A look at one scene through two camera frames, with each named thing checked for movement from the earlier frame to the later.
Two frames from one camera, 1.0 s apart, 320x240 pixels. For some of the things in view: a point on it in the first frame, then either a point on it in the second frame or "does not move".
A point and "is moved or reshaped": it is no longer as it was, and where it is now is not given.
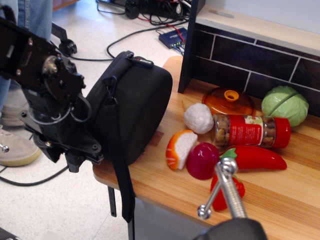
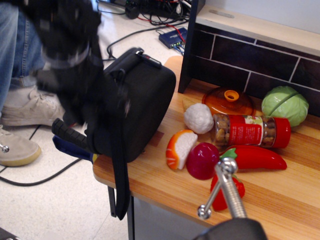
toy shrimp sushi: x=180 y=145 does not move
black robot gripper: x=57 y=128 to x=87 y=94
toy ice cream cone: x=186 y=102 does not move
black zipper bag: x=143 y=91 is moved or reshaped
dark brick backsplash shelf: x=228 y=49 does not move
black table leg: x=112 y=201 does not move
